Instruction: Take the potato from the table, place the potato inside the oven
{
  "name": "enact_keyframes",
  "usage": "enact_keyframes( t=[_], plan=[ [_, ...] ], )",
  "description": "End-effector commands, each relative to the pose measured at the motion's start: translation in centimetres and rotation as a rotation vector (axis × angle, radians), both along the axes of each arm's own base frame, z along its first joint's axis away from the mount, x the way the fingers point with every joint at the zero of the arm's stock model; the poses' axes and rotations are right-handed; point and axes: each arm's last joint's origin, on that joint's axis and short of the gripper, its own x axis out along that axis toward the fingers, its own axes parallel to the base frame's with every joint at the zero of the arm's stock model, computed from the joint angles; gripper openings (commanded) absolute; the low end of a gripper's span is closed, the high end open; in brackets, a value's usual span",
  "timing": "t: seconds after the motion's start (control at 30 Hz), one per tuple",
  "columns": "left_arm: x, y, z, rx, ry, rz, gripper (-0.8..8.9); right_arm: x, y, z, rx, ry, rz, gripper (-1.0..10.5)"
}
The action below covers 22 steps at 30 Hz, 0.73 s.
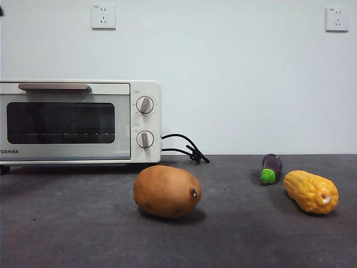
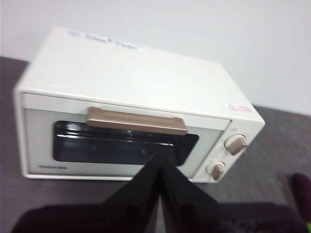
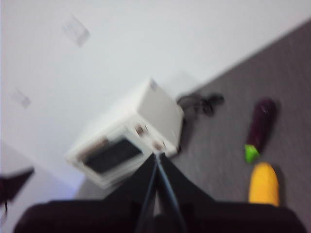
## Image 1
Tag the white toaster oven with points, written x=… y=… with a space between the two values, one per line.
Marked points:
x=156 y=125

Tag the white glass oven door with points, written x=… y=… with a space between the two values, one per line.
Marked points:
x=122 y=125

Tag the brown potato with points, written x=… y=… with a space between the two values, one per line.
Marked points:
x=164 y=192

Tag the beige oven knob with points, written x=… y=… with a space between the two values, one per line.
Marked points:
x=145 y=105
x=144 y=139

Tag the purple toy eggplant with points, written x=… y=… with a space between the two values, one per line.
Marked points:
x=272 y=164

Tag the yellow toy corn cob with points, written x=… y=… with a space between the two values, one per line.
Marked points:
x=306 y=192

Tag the white wall socket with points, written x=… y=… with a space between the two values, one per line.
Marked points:
x=337 y=19
x=103 y=16

